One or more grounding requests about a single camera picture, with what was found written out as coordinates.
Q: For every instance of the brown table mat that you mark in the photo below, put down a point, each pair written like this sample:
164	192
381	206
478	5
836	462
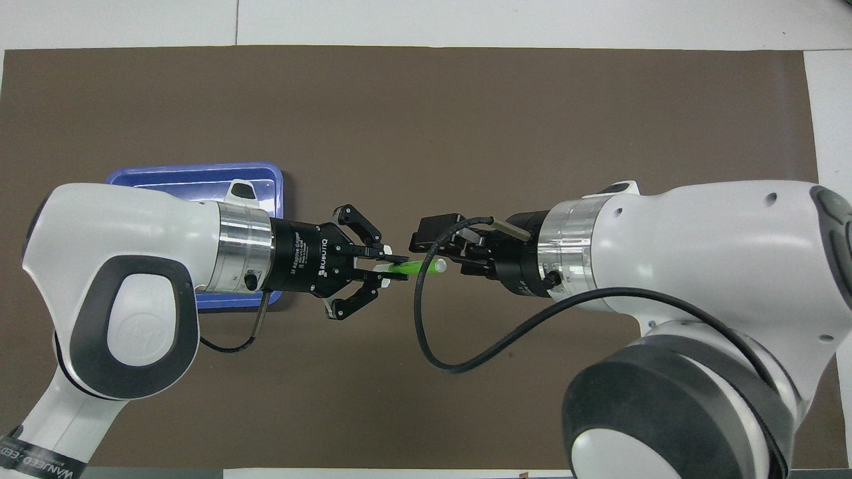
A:
426	133

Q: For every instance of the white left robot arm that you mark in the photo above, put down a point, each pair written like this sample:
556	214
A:
126	266

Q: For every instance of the blue plastic tray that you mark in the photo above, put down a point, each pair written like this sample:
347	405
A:
263	183

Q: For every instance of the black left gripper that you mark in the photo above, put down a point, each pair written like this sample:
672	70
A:
303	256

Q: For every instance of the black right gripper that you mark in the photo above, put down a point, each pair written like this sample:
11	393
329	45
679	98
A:
519	256

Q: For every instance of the green marker pen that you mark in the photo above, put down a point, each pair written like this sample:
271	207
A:
416	267

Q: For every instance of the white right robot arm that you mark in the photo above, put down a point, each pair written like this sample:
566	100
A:
699	266

